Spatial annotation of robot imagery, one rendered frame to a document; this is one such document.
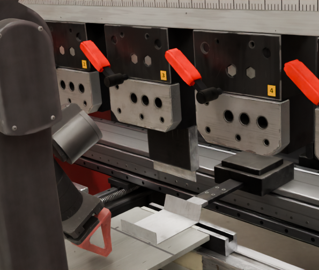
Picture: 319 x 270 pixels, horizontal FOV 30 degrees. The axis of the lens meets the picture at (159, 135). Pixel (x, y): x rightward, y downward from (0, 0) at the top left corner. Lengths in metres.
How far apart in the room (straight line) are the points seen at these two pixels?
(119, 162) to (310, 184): 0.53
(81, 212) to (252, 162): 0.45
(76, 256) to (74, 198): 0.15
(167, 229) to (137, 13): 0.36
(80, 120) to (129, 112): 0.20
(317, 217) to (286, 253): 1.82
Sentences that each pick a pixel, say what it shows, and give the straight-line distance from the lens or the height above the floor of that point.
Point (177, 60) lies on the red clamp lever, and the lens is 0.83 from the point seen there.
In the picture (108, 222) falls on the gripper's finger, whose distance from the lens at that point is 0.86.
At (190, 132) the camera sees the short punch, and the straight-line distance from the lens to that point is 0.95.
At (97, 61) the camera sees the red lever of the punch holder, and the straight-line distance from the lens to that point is 0.97.
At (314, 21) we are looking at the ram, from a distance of 0.73.
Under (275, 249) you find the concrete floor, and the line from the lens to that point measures 3.00.
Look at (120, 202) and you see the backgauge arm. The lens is 1.52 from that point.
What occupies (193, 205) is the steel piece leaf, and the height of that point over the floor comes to 1.02.
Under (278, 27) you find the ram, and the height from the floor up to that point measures 1.35.
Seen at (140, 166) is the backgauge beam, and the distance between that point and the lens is 1.45.
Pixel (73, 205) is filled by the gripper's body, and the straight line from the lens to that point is 0.83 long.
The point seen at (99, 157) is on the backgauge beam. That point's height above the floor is 0.93.
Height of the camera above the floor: 1.45
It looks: 18 degrees down
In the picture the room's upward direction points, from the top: 4 degrees counter-clockwise
